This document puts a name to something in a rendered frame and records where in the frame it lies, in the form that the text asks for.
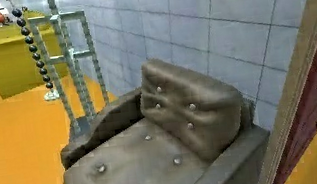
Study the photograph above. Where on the black beaded floor lamp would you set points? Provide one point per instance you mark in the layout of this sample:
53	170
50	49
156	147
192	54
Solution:
35	54

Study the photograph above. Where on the grey tufted armchair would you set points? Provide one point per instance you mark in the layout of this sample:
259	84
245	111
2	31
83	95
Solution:
160	147

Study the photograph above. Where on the yellow cabinet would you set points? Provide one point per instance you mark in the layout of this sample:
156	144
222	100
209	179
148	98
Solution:
11	61

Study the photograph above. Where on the dark red room door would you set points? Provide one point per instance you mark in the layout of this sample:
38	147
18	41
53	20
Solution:
314	94

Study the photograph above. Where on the grey metal shelf frame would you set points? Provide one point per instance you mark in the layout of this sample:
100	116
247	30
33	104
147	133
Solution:
71	57

